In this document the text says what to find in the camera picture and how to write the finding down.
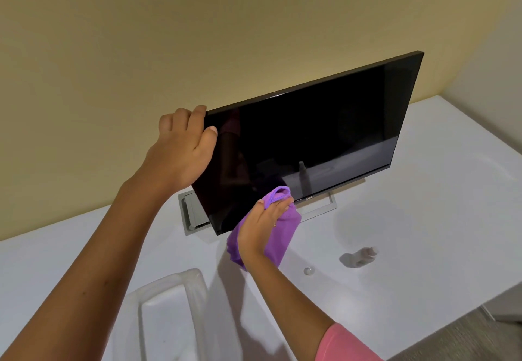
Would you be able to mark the person's right hand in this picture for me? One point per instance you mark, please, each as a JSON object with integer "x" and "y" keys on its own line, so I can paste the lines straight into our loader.
{"x": 261, "y": 228}

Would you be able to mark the person's left hand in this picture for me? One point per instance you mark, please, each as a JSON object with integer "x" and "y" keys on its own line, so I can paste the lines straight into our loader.
{"x": 179, "y": 153}

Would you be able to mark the person's right fingers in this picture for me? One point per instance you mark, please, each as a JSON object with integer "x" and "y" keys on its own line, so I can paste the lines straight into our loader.
{"x": 275, "y": 210}

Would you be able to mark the person's left middle finger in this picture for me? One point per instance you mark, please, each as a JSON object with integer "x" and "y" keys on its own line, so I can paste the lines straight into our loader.
{"x": 181, "y": 117}

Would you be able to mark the person's left thumb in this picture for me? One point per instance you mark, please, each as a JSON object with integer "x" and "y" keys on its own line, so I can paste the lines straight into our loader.
{"x": 210, "y": 138}

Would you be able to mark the purple cleaning cloth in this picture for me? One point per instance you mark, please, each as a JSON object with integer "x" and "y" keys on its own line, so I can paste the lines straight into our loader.
{"x": 281, "y": 230}

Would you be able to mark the black computer monitor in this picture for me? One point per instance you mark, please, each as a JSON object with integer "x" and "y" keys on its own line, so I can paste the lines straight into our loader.
{"x": 306, "y": 140}

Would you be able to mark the person's right forearm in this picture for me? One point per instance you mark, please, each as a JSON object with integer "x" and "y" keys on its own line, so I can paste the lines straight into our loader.
{"x": 291, "y": 295}

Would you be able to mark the person's left forearm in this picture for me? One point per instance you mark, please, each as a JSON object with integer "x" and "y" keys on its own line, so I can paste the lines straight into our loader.
{"x": 81, "y": 275}

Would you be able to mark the clear bottle cap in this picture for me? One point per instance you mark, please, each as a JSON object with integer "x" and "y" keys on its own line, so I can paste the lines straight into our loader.
{"x": 308, "y": 270}

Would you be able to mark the silver monitor stand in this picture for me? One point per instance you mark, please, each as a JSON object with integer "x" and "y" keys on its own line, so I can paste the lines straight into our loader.
{"x": 195, "y": 212}

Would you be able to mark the small clear spray bottle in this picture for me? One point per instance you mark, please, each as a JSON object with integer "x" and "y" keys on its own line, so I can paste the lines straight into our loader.
{"x": 363, "y": 255}

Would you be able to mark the pink sleeve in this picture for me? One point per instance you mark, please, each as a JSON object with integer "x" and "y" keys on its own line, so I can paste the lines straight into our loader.
{"x": 344, "y": 344}

